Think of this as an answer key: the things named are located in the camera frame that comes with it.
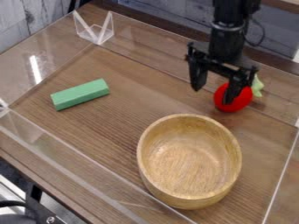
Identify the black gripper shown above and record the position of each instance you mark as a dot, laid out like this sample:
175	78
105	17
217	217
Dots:
202	63

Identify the red plush strawberry toy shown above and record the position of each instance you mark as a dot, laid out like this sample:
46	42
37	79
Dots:
248	94

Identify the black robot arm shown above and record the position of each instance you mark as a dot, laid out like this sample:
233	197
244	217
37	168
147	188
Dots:
221	55

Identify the wooden bowl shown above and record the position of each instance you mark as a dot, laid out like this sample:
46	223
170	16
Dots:
189	160

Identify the green rectangular block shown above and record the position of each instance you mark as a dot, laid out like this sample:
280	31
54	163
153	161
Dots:
79	94

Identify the clear acrylic corner bracket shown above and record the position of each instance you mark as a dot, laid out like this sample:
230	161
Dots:
98	34

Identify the clear acrylic tray wall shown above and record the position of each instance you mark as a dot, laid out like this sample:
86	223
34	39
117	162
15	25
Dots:
78	153

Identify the black metal table frame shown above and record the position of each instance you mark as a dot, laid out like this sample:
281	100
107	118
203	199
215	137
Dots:
43	215

